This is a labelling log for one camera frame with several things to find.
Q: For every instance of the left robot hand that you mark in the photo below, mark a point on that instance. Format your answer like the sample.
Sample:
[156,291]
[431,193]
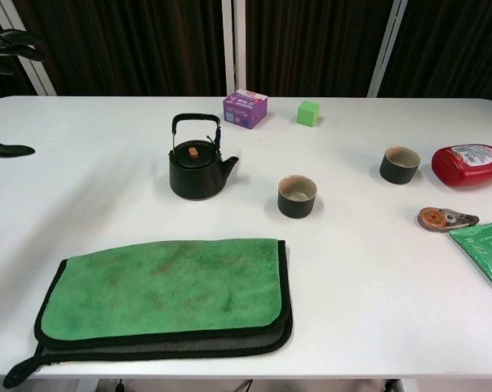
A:
[9,41]

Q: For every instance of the black teapot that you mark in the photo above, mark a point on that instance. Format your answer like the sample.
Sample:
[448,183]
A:
[192,179]

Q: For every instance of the brown cup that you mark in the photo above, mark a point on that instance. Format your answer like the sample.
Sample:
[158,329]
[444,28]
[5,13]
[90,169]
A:
[296,206]
[396,173]

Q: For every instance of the dark pleated curtain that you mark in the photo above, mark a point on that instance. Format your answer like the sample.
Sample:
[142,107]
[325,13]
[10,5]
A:
[139,45]

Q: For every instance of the purple cardboard box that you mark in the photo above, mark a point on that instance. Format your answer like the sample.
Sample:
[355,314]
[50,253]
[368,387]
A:
[243,112]

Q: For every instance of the green cloth black trim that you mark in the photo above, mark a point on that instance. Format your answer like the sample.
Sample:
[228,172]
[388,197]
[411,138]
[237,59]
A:
[164,286]

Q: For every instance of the green cube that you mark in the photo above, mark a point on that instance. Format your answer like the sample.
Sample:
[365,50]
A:
[308,114]

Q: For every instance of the red ketchup bottle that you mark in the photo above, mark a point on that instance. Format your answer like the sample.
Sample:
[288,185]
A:
[470,171]

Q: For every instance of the green foil packet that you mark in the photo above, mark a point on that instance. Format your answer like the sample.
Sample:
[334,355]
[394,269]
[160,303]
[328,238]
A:
[484,249]

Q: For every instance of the white slanted frame post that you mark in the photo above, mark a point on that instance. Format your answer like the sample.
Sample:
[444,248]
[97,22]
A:
[37,73]
[386,53]

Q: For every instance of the white upright double frame post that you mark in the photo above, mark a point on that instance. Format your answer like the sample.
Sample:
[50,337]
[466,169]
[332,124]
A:
[233,49]

